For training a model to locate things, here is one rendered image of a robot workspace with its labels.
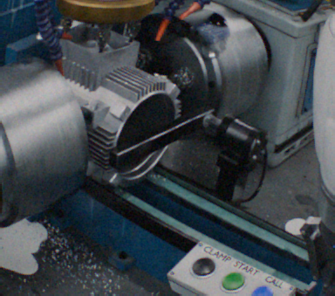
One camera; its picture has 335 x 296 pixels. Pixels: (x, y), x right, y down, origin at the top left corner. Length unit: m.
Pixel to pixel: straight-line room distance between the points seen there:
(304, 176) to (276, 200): 0.14
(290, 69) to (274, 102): 0.10
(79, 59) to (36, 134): 0.26
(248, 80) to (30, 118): 0.54
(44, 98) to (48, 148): 0.08
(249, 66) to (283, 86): 0.18
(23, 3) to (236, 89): 0.46
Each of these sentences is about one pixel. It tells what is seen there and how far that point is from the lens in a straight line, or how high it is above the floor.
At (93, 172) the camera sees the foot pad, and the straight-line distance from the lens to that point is 1.32.
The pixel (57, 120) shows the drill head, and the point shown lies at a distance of 1.13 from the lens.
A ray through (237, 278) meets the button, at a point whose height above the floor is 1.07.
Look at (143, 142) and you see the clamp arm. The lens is 1.29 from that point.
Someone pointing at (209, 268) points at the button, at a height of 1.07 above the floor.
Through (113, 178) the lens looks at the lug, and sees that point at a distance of 1.31.
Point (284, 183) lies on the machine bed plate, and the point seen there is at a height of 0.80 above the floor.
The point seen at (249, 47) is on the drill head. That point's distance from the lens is 1.51.
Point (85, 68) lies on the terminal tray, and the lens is 1.32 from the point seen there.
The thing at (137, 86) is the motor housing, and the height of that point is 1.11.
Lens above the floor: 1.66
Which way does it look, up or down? 28 degrees down
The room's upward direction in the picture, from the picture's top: 10 degrees clockwise
